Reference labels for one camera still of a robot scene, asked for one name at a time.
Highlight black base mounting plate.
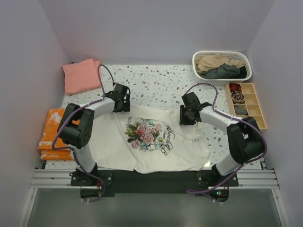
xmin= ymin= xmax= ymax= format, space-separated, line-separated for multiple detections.
xmin=69 ymin=170 xmax=239 ymax=199

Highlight wooden compartment organizer tray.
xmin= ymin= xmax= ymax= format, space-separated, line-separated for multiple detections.
xmin=224 ymin=83 xmax=267 ymax=132

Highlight dark grey socks in tray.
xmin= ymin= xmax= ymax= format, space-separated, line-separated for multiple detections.
xmin=234 ymin=105 xmax=249 ymax=116

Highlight dark grey garment in basket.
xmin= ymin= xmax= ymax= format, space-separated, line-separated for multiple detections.
xmin=200 ymin=63 xmax=247 ymax=79

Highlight red black patterned socks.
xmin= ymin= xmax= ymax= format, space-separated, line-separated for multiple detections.
xmin=228 ymin=83 xmax=242 ymax=93

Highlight folded pink t-shirt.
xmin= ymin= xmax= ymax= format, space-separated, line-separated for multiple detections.
xmin=62 ymin=59 xmax=101 ymax=95

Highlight white plastic laundry basket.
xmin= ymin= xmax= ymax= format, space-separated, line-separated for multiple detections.
xmin=192 ymin=51 xmax=252 ymax=86

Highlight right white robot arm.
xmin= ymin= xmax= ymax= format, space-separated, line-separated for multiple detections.
xmin=179 ymin=92 xmax=267 ymax=186

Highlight beige garment in basket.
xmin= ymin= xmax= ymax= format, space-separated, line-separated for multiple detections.
xmin=194 ymin=54 xmax=245 ymax=73

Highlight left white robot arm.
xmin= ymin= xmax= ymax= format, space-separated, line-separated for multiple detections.
xmin=52 ymin=84 xmax=131 ymax=187

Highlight white floral print t-shirt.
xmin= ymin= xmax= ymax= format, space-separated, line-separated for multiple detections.
xmin=89 ymin=105 xmax=209 ymax=174

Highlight folded orange tie-dye t-shirt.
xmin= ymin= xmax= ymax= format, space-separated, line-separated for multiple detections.
xmin=37 ymin=108 xmax=74 ymax=161

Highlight black white patterned socks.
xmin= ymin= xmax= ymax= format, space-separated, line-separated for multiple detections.
xmin=231 ymin=92 xmax=245 ymax=104

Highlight aluminium rail frame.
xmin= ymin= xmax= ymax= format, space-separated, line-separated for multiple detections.
xmin=18 ymin=162 xmax=289 ymax=227

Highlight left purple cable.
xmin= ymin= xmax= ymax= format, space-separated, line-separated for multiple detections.
xmin=52 ymin=63 xmax=119 ymax=203

